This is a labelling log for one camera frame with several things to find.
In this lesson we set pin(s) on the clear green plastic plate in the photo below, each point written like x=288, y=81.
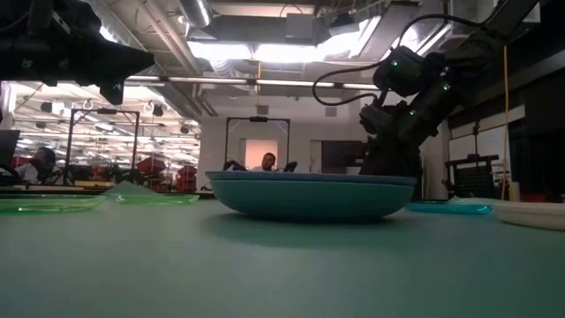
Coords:
x=150, y=198
x=44, y=204

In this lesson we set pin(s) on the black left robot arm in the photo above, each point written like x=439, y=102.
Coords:
x=22, y=40

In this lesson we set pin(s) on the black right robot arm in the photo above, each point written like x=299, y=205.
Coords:
x=459, y=62

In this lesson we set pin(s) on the black background robot arm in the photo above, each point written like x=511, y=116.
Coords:
x=234, y=166
x=290, y=166

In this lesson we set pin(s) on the clear blue plastic plate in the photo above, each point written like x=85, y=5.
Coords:
x=448, y=207

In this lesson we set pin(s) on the black equipment stand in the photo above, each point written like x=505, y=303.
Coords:
x=474, y=176

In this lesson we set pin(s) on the brown plate with grey rim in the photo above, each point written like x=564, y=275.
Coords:
x=309, y=177

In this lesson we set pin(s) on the teal plastic plate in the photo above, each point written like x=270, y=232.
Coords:
x=309, y=201

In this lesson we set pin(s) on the red equipment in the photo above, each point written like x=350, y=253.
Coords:
x=186, y=177
x=151, y=165

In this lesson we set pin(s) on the person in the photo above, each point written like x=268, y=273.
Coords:
x=37, y=168
x=267, y=162

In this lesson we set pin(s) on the dark monitor screen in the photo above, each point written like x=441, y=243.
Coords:
x=8, y=148

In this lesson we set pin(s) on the white plastic plate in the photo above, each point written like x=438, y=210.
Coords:
x=534, y=214

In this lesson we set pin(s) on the black metal station frame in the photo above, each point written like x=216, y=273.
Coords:
x=70, y=146
x=258, y=118

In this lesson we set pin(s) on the silver ceiling air duct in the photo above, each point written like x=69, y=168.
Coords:
x=196, y=12

